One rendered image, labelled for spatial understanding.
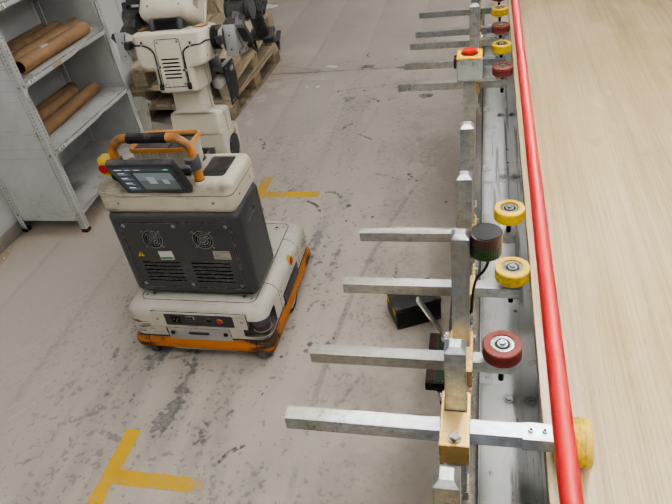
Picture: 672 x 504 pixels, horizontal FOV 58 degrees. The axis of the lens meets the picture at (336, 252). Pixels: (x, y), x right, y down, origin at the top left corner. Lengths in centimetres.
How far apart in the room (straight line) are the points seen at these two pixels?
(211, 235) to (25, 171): 169
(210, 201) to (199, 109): 44
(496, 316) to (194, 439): 124
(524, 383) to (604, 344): 34
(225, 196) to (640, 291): 137
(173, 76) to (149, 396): 127
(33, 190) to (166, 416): 177
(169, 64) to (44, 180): 152
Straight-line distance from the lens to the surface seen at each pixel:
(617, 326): 139
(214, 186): 219
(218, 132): 253
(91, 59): 432
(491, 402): 157
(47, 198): 382
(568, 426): 26
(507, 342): 131
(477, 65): 179
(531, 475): 147
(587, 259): 154
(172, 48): 241
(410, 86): 261
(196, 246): 238
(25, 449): 273
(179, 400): 258
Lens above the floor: 185
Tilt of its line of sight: 37 degrees down
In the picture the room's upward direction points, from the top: 9 degrees counter-clockwise
